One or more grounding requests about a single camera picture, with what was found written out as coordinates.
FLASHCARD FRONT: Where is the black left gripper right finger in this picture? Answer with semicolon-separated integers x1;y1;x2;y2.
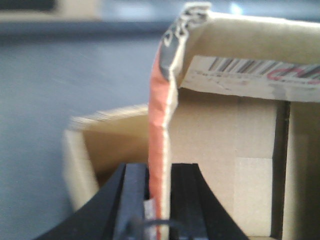
169;163;248;240

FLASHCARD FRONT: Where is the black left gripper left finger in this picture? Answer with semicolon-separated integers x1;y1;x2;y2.
38;163;149;240

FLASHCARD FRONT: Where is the cardboard box orange print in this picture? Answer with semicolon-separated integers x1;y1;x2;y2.
64;2;320;240

